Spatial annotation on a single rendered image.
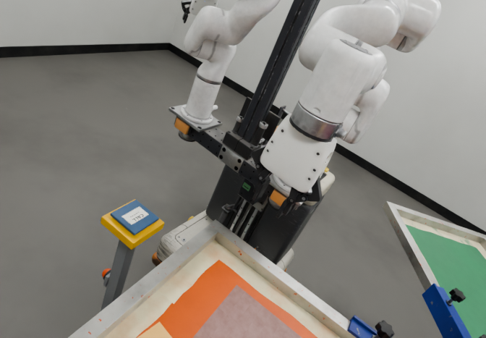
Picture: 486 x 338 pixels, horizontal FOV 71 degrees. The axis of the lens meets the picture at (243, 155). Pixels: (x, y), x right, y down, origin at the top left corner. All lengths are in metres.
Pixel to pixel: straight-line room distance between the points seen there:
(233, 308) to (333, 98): 0.64
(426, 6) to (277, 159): 0.43
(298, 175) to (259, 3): 0.60
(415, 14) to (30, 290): 1.94
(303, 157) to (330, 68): 0.14
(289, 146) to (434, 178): 4.08
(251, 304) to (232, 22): 0.79
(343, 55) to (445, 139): 3.98
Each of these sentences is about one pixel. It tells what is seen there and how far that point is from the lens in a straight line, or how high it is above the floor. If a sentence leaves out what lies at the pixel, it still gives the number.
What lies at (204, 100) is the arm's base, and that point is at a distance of 1.23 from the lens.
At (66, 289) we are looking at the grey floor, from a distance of 2.06.
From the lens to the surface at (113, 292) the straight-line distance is 1.30.
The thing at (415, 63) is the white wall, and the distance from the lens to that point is 4.31.
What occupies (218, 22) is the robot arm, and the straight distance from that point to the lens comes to 1.07.
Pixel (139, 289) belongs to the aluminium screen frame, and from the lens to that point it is 0.88.
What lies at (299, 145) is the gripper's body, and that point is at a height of 1.50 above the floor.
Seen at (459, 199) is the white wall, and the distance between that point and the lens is 4.67.
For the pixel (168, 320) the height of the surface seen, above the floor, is 0.96.
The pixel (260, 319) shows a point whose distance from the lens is 0.98.
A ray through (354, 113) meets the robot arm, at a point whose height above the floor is 1.45.
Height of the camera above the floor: 1.71
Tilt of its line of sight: 29 degrees down
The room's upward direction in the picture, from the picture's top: 24 degrees clockwise
